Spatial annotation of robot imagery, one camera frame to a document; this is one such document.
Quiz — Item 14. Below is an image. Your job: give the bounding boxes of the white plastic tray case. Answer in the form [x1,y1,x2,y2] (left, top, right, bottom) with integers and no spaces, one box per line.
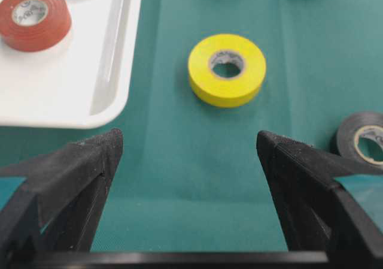
[1,0,141,129]

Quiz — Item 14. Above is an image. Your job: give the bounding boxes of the green table cloth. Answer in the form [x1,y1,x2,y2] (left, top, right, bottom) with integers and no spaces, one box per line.
[1,0,382,252]

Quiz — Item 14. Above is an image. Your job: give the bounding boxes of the yellow tape roll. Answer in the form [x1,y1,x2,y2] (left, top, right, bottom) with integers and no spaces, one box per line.
[187,34,267,108]

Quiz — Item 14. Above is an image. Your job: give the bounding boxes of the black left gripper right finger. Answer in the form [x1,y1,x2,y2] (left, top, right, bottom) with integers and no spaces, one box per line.
[256,131,382,268]

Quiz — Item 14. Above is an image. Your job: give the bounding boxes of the red tape roll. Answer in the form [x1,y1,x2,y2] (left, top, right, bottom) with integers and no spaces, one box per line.
[1,0,72,52]

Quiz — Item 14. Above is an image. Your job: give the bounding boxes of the black tape roll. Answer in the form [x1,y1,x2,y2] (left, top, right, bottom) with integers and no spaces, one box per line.
[335,111,382,170]

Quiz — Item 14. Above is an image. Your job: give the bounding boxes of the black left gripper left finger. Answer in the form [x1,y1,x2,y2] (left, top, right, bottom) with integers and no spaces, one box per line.
[1,129,123,268]

